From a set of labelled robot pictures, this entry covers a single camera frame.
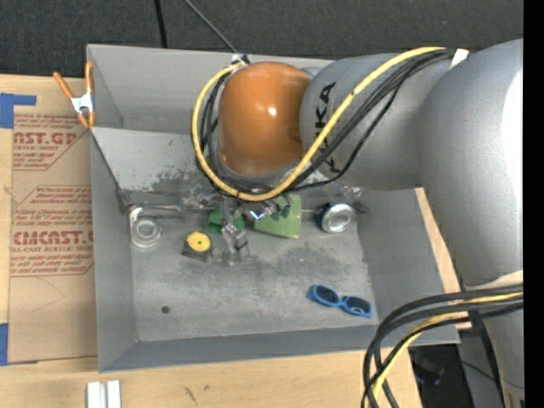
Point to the yellow and black round tool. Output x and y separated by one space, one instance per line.
198 243

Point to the grey metal bin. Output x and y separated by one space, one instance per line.
255 287

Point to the silver metal can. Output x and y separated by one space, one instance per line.
338 218

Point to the clear glass jar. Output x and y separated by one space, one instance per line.
145 230

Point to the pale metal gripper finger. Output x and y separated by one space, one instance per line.
228 230
242 245

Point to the green flat block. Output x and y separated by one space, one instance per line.
285 227

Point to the clear plastic bottle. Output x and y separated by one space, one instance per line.
353 192

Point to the blue sunglasses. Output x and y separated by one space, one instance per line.
340 301

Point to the brown cardboard board red print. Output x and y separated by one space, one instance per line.
51 304

